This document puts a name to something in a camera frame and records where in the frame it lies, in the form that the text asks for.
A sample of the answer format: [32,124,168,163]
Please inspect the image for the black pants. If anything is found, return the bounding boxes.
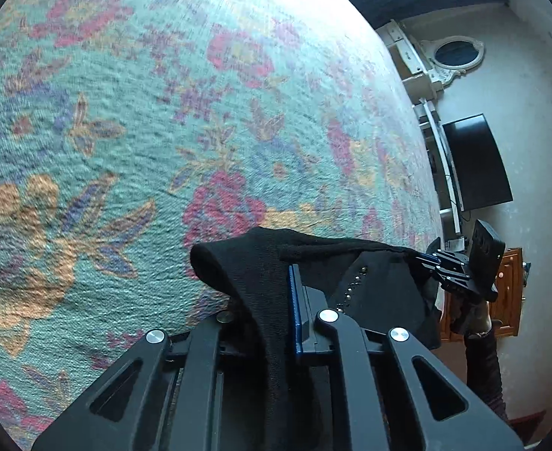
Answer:
[190,227,441,450]

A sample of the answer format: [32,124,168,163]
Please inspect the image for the white dressing table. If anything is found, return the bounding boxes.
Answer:
[377,20,443,104]

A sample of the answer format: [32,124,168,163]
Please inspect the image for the white oval mirror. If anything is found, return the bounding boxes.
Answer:
[419,36,486,90]

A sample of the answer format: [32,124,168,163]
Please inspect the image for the wooden cabinet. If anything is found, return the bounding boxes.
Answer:
[437,246,526,343]

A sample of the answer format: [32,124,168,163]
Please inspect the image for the right hand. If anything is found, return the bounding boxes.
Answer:
[464,300,494,339]

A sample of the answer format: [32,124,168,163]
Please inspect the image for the floral bedspread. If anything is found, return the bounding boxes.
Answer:
[0,0,441,450]

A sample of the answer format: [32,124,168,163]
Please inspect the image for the right forearm dark sleeve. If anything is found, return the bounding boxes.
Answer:
[464,329,508,421]

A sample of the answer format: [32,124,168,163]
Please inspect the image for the black television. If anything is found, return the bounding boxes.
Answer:
[443,114,513,212]

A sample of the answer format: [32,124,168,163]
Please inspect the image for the white tv stand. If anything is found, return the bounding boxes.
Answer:
[413,98,466,253]

